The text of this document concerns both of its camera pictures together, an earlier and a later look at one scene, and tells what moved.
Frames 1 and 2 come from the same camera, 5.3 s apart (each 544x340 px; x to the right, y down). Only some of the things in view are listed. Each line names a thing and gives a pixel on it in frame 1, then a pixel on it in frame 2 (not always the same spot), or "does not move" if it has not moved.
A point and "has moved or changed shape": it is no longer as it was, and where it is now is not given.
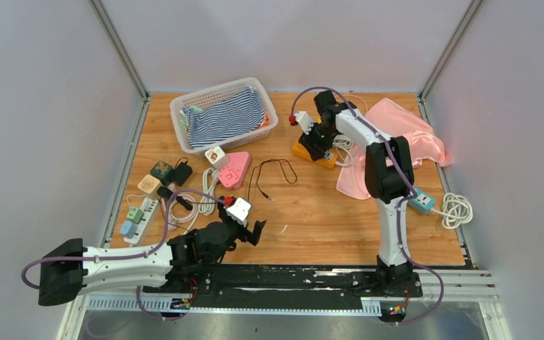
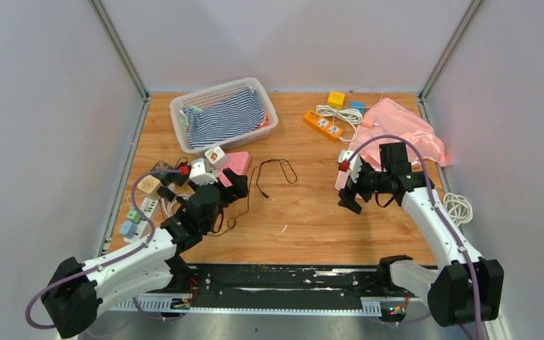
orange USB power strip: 329,161 has moved or changed shape
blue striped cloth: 241,112 does not move
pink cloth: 391,120 does not move
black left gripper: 251,236 to 237,190
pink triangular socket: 231,175 does not move
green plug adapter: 135,214 does not move
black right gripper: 309,142 to 348,197
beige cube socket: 149,185 does not move
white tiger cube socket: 217,157 does not move
